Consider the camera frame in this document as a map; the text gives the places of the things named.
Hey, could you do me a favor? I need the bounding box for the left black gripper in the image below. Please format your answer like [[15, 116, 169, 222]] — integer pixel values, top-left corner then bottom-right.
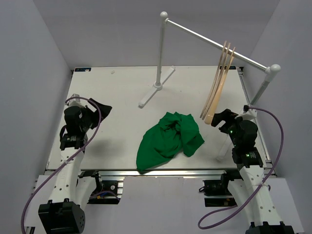
[[80, 98, 112, 132]]

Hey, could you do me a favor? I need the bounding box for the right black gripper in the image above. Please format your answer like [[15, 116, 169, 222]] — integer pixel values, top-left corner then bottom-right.
[[211, 109, 243, 147]]

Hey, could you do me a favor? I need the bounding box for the green t shirt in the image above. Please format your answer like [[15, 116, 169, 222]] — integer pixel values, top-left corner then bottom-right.
[[136, 112, 205, 172]]

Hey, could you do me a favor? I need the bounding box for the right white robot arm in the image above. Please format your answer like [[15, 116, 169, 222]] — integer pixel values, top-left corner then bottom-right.
[[211, 109, 294, 234]]

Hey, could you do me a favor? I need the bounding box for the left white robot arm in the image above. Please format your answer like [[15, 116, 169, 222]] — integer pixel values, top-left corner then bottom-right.
[[38, 98, 112, 234]]

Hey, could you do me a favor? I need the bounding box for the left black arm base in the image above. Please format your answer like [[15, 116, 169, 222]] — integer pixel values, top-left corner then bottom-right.
[[78, 170, 121, 205]]

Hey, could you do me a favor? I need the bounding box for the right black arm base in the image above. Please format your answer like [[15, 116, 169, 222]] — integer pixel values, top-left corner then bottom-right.
[[198, 170, 242, 207]]

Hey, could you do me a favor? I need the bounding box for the blue label sticker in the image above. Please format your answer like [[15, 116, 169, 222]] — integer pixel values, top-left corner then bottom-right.
[[74, 68, 91, 72]]

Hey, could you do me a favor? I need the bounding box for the white clothes rack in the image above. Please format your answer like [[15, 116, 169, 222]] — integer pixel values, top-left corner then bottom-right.
[[138, 11, 281, 161]]

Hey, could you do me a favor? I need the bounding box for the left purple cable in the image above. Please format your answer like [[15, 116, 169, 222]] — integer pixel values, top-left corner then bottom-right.
[[20, 97, 101, 234]]

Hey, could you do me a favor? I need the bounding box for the purple cable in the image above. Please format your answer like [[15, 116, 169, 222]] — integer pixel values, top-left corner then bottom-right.
[[197, 105, 285, 230], [20, 97, 101, 234]]

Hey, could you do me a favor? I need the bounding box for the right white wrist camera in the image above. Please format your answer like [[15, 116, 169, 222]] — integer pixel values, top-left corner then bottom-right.
[[235, 105, 257, 120]]

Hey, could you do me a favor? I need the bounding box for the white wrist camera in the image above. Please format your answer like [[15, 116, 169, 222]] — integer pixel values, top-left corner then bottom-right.
[[235, 105, 257, 120], [65, 94, 85, 108]]

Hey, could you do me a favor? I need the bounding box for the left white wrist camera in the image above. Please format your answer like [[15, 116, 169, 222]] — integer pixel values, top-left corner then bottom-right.
[[65, 94, 85, 108]]

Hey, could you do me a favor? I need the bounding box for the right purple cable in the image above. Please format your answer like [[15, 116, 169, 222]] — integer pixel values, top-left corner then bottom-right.
[[197, 105, 285, 230]]

